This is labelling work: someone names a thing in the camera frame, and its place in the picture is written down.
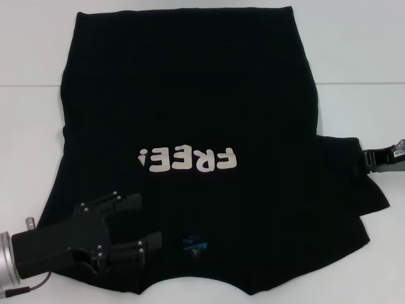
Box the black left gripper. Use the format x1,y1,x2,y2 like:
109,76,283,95
12,191,163,279

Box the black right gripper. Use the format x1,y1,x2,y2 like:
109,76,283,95
363,147,405,174

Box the black shirt with FREE print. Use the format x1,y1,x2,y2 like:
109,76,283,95
34,11,390,288

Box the reddish brown cable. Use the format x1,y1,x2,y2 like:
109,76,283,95
0,270,53,289

